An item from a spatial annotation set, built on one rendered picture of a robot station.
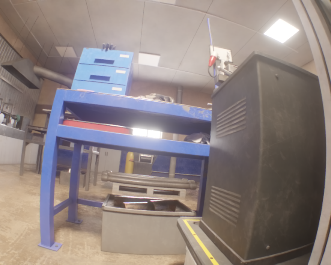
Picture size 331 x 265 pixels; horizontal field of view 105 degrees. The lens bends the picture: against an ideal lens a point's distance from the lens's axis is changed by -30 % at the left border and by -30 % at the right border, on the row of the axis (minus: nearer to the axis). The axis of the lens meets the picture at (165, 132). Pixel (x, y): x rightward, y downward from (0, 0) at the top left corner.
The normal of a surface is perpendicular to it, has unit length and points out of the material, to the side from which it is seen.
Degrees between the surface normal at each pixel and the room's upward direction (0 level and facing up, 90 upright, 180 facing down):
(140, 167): 90
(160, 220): 90
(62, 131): 90
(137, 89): 90
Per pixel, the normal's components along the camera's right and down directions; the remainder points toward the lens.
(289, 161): 0.11, -0.16
